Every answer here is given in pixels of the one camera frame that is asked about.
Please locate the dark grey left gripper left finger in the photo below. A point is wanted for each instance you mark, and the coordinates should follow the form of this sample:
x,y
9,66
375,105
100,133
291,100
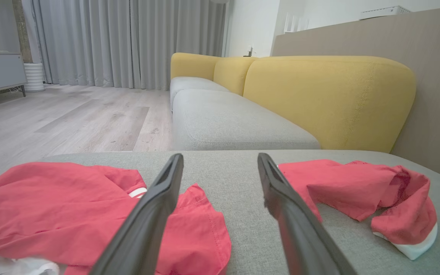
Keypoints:
x,y
147,217

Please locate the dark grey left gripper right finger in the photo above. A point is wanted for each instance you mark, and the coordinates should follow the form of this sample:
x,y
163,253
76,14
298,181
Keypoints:
x,y
300,229

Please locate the red shirt with white trim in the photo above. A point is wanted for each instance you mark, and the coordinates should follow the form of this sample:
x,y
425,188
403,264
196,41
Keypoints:
x,y
52,206

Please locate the narrow yellow sofa backrest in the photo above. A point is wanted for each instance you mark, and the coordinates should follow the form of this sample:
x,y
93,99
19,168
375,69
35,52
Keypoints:
x,y
231,72

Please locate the red shorts with white waistband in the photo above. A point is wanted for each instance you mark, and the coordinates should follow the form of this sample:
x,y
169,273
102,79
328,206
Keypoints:
x,y
357,187

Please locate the grey pleated curtain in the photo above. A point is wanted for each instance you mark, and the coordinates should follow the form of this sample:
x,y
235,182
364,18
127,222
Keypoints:
x,y
128,42

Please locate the large grey sofa ottoman cushion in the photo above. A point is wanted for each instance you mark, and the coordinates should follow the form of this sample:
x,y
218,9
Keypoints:
x,y
239,229

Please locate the grey sofa seat cushion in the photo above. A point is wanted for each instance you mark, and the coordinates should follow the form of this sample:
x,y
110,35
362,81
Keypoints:
x,y
224,122
189,84

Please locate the grey low sideboard cabinet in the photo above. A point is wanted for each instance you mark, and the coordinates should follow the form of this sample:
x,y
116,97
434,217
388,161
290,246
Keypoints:
x,y
2,70

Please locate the white flat box device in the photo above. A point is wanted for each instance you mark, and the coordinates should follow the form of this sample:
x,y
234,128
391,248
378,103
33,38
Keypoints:
x,y
384,12

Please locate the yellow sofa corner backrest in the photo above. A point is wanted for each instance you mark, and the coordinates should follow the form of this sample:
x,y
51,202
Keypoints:
x,y
193,65

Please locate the white ribbed cylinder appliance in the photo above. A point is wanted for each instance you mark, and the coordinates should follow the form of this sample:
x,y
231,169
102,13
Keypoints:
x,y
34,77

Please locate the white router with antennas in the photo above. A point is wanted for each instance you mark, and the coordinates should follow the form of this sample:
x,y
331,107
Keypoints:
x,y
295,25

